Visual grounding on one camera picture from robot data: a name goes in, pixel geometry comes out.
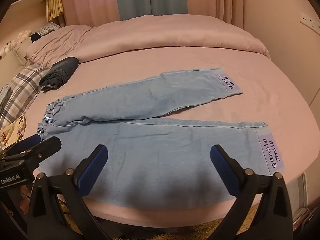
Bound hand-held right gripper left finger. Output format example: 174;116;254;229
26;144;108;240

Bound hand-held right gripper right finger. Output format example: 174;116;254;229
210;144;293;240

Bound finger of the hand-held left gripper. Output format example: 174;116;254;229
2;134;42;157
15;137;62;167

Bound light blue denim pants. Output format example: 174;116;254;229
37;67;285;203

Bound cartoon print cloth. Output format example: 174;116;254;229
0;114;27;148

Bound blue grey cloth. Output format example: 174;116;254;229
0;84;13;113

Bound plaid pillow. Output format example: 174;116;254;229
0;64;51;130

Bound dark grey folded garment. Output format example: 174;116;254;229
39;57;80;92

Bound pink pillow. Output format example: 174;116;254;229
26;25;93;67

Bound white plush toy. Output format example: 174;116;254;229
0;29;32;58

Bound checked cloth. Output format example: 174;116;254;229
34;22;62;37

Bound beige tasselled fringe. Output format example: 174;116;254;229
46;0;65;22

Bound pink duvet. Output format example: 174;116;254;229
74;14;271;61

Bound pink curtain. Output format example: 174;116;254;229
57;0;121;28
186;0;247;30

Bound white wall socket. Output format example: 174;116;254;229
299;12;320;34

